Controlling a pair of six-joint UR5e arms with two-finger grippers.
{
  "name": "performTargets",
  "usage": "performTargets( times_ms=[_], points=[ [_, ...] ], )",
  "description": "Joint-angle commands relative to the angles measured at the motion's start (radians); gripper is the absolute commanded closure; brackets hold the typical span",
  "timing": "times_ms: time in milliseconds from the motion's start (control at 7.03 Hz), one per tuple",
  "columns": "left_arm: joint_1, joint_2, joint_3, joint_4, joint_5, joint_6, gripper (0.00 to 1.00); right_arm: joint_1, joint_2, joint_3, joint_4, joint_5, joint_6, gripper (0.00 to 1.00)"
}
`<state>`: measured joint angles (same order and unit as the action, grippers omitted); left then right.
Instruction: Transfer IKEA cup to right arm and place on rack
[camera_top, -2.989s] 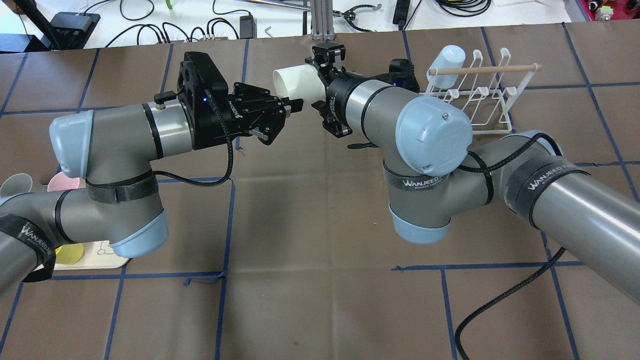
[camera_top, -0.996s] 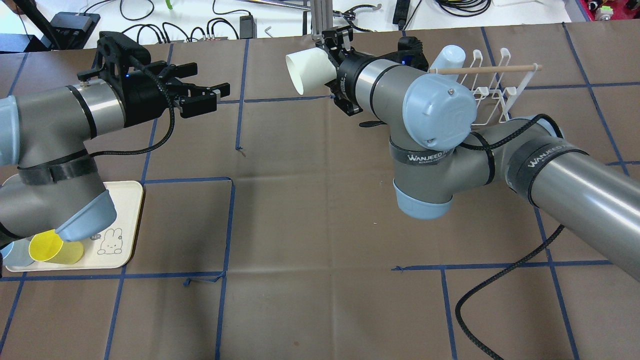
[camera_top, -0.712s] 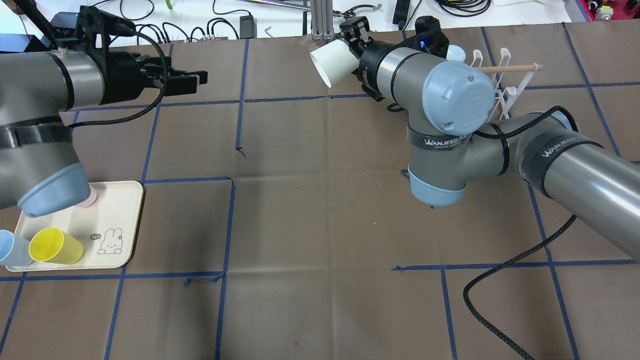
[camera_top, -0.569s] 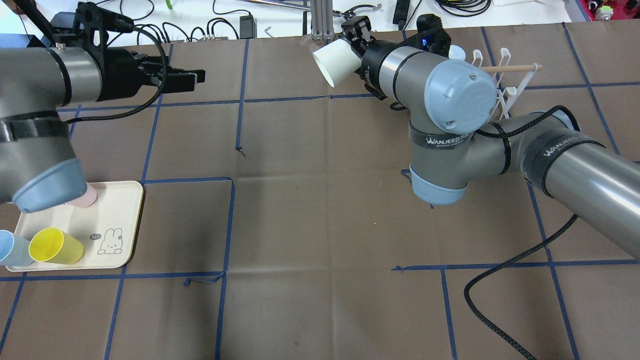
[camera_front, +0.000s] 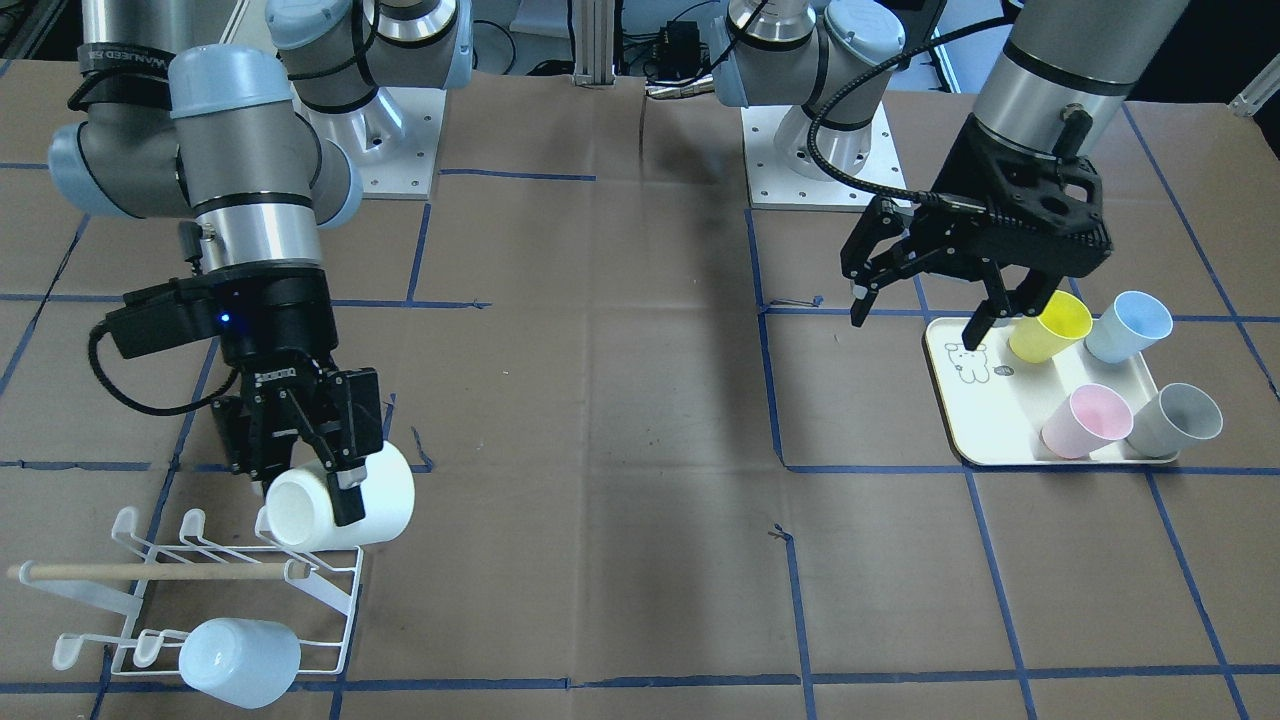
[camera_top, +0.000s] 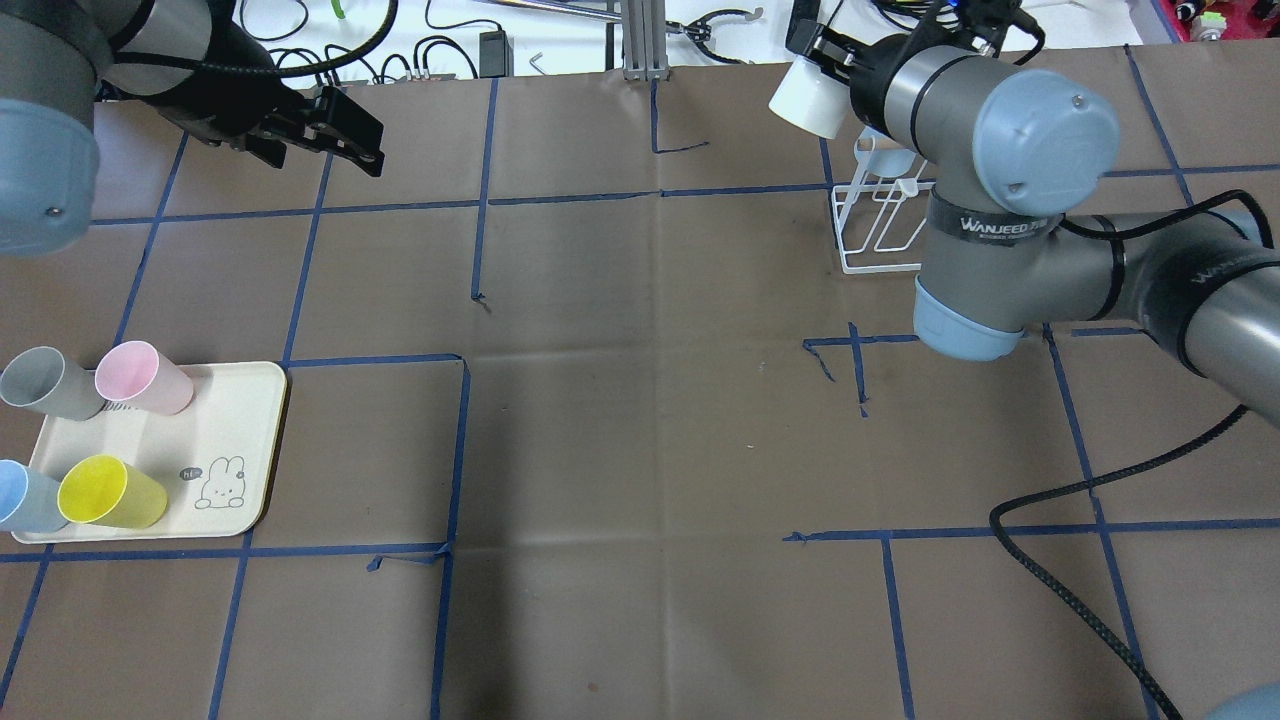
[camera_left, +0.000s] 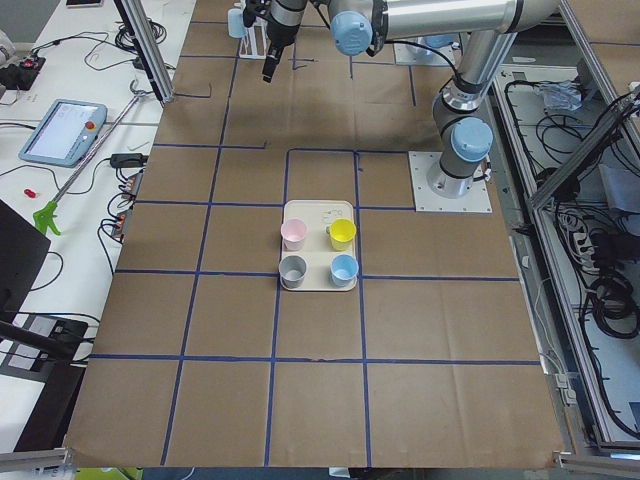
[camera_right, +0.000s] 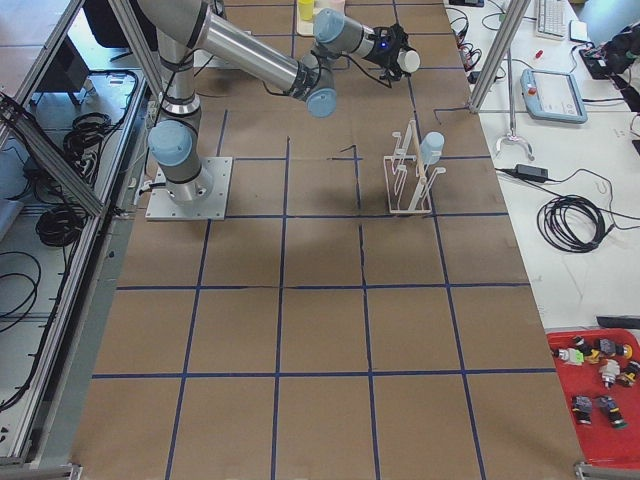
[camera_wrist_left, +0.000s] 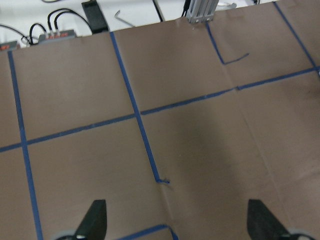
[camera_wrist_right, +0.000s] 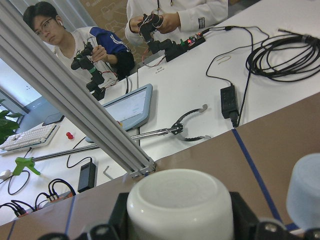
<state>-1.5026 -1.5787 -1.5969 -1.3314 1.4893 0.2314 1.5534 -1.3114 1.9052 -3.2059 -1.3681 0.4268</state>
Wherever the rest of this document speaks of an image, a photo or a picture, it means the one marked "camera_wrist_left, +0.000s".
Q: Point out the hex allen key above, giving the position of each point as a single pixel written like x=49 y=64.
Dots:
x=119 y=18

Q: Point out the black power adapter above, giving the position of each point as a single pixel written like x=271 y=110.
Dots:
x=95 y=17

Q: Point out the aluminium frame post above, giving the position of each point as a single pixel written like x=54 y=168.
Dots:
x=201 y=11

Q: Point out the grey usb hub box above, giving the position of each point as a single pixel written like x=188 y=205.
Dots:
x=57 y=36

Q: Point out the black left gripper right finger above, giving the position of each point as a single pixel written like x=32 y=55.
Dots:
x=262 y=224

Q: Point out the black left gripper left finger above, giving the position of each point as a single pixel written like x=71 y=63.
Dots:
x=94 y=224

